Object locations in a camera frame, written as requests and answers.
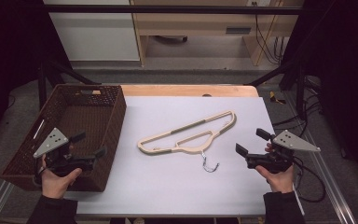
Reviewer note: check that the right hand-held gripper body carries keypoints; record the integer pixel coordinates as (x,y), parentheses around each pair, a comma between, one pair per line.
(287,140)

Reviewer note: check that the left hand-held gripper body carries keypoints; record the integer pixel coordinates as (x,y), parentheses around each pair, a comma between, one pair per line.
(52,141)

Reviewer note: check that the brown woven plastic basket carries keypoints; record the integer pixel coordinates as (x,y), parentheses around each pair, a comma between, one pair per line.
(90,123)

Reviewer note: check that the person's right hand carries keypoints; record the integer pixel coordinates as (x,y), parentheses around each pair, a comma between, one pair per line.
(281,182)

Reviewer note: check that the person's left hand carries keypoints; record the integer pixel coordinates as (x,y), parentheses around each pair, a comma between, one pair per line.
(56,185)

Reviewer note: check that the white stick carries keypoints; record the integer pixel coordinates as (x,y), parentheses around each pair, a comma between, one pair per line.
(39,129)

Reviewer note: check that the yellow and black tool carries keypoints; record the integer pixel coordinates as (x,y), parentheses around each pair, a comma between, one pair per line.
(273,97)

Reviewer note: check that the white table mat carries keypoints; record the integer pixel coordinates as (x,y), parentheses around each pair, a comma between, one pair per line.
(167,186)

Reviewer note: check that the black curtain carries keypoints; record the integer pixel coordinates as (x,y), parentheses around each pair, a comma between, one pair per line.
(345,62)
(9,46)

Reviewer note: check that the white cabinet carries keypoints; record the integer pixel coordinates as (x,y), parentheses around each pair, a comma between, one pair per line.
(96,37)

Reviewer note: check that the light wooden desk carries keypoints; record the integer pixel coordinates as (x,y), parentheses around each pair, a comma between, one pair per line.
(199,21)

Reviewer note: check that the black slanted frame strut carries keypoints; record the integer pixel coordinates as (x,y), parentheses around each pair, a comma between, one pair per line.
(276,73)
(71,74)

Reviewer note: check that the black horizontal frame bar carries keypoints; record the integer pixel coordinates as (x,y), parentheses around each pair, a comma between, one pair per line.
(167,9)

